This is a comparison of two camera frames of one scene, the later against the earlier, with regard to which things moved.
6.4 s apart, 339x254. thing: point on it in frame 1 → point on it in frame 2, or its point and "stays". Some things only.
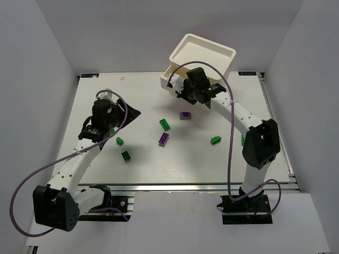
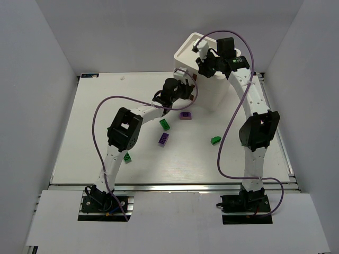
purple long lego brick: (163, 139) stays
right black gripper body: (184, 91) → (203, 66)
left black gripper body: (123, 114) → (184, 90)
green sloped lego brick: (215, 139) stays
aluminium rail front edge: (188, 188) stays
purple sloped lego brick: (185, 115) stays
